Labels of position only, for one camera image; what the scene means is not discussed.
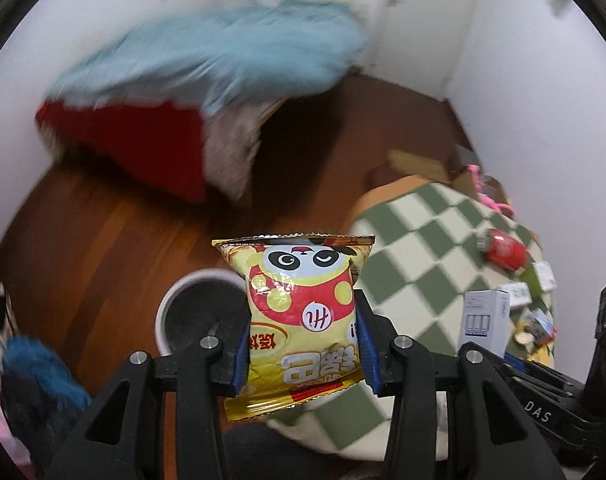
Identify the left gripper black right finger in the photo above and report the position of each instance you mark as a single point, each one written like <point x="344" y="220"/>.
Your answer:
<point x="454" y="417"/>

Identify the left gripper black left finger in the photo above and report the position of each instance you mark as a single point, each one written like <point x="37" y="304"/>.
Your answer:
<point x="120" y="436"/>

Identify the yellow panda snack bag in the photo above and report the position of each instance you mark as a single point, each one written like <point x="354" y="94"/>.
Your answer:
<point x="303" y="329"/>

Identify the white round trash bin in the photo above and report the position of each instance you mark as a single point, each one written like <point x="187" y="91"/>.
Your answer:
<point x="201" y="303"/>

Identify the blue cloth pile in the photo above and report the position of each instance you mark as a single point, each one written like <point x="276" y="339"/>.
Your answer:
<point x="39" y="397"/>

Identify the orange peel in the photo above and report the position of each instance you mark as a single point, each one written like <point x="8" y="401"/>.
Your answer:
<point x="523" y="338"/>

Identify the blue white milk carton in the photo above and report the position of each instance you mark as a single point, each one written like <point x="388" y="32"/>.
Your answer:
<point x="540" y="327"/>

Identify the small white box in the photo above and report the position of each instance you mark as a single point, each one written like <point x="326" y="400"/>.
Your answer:
<point x="485" y="320"/>

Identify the torn white cardboard box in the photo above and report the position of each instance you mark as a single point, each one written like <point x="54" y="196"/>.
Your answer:
<point x="518" y="292"/>

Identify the green and white carton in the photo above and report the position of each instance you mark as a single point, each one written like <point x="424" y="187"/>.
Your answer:
<point x="539" y="277"/>

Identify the red cola can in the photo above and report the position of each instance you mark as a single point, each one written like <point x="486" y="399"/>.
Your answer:
<point x="502" y="249"/>

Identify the green white checkered tablecloth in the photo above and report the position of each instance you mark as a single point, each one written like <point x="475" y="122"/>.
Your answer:
<point x="424" y="260"/>

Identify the red bed sheet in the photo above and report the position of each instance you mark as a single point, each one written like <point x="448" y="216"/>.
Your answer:
<point x="160" y="145"/>

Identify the grey checkered pillow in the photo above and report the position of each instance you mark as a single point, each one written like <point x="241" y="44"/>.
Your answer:
<point x="231" y="141"/>

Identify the light blue blanket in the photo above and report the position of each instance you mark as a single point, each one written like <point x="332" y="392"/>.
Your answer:
<point x="222" y="56"/>

